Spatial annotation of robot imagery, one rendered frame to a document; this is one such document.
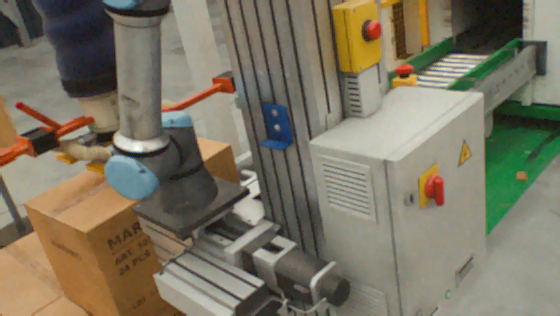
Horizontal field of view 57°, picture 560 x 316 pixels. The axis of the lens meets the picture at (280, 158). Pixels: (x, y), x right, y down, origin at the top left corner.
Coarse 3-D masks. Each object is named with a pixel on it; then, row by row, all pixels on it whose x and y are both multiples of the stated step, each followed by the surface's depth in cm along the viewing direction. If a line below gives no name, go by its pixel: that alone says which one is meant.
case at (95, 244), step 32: (224, 160) 184; (64, 192) 173; (96, 192) 169; (64, 224) 154; (96, 224) 149; (128, 224) 157; (64, 256) 168; (96, 256) 150; (128, 256) 159; (64, 288) 185; (96, 288) 161; (128, 288) 161
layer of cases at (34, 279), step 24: (24, 240) 232; (0, 264) 218; (24, 264) 214; (48, 264) 211; (0, 288) 201; (24, 288) 198; (48, 288) 195; (0, 312) 188; (24, 312) 185; (48, 312) 182; (72, 312) 180; (168, 312) 175
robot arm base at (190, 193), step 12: (204, 168) 129; (168, 180) 125; (180, 180) 124; (192, 180) 125; (204, 180) 127; (168, 192) 126; (180, 192) 126; (192, 192) 125; (204, 192) 127; (216, 192) 131; (168, 204) 126; (180, 204) 125; (192, 204) 126; (204, 204) 127
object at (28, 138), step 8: (48, 128) 151; (16, 136) 149; (24, 136) 152; (32, 136) 151; (40, 136) 147; (48, 136) 148; (56, 136) 151; (24, 144) 148; (32, 144) 146; (40, 144) 148; (48, 144) 149; (56, 144) 151; (32, 152) 147; (40, 152) 147
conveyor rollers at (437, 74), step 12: (444, 60) 353; (456, 60) 348; (468, 60) 342; (480, 60) 337; (420, 72) 339; (432, 72) 334; (444, 72) 329; (456, 72) 329; (420, 84) 321; (432, 84) 316; (444, 84) 311
